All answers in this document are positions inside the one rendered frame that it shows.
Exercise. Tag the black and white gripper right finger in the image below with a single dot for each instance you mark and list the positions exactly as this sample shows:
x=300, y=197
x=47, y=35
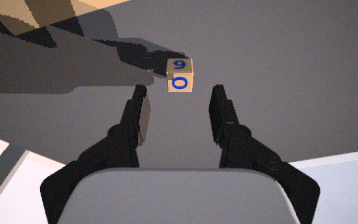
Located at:
x=241, y=150

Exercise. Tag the peach flat mat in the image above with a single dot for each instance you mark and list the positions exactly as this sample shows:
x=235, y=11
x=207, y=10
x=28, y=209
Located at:
x=20, y=16

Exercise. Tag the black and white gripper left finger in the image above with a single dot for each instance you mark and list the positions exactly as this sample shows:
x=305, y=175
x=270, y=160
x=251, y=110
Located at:
x=117, y=150

